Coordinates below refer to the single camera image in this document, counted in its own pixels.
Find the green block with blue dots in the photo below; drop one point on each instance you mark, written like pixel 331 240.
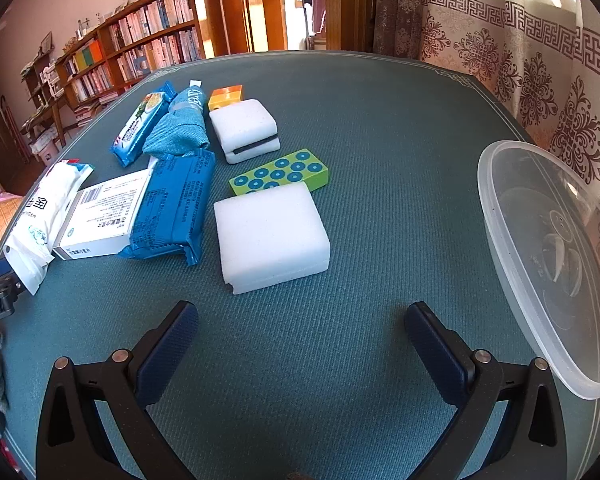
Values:
pixel 280 172

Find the white plastic packet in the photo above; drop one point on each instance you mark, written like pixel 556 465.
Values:
pixel 40 220

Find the wooden door frame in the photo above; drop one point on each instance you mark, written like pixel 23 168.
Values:
pixel 270 5

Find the blue picture biscuit packet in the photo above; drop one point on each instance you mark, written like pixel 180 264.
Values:
pixel 140 120

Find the pale storage box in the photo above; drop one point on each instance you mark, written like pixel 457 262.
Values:
pixel 45 147

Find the rows of books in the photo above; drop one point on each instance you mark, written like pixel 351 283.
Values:
pixel 145 20

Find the wooden door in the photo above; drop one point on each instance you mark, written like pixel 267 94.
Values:
pixel 350 10

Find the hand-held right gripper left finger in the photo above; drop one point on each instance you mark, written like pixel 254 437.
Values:
pixel 170 355

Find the dark patterned curtain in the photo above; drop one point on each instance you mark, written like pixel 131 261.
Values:
pixel 397 20

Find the clear plastic container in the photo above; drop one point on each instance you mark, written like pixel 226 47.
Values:
pixel 530 260

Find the orange yellow toy brick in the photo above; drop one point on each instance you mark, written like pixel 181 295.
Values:
pixel 225 96

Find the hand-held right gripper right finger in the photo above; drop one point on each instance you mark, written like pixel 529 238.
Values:
pixel 435 350

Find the green table mat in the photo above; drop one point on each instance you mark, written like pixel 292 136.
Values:
pixel 380 210

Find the plain white sponge block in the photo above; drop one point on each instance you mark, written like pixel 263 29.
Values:
pixel 270 235

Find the small wooden shelf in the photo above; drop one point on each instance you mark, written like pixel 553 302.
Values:
pixel 45 90

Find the white medicine box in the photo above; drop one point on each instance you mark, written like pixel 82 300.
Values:
pixel 105 210

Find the light patterned curtain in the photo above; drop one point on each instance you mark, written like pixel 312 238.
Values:
pixel 530 60

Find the white sponge with black gap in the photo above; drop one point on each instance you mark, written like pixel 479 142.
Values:
pixel 242 120

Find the dark blue snack packet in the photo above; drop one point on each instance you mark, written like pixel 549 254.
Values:
pixel 170 205

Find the blue cloth pouch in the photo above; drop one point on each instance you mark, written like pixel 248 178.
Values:
pixel 177 130

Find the large wooden bookshelf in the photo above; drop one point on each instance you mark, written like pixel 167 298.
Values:
pixel 200 15

